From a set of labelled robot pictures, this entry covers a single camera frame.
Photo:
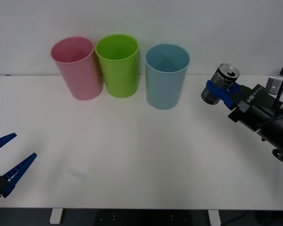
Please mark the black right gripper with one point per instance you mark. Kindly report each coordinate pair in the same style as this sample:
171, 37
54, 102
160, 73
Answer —
258, 106

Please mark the black drink can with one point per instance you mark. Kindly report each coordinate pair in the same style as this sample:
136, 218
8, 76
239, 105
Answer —
218, 78

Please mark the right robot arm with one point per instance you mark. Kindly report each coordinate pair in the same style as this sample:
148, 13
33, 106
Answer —
279, 128

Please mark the pale blue plastic waste bin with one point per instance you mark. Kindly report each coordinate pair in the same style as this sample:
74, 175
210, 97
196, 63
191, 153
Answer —
163, 87

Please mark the white table leg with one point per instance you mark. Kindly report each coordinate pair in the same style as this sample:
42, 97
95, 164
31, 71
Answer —
56, 216
214, 217

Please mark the pink plastic waste bin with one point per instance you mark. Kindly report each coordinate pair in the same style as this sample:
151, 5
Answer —
77, 73

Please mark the yellow-green plastic waste bin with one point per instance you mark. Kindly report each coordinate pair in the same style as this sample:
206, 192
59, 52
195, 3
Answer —
120, 75

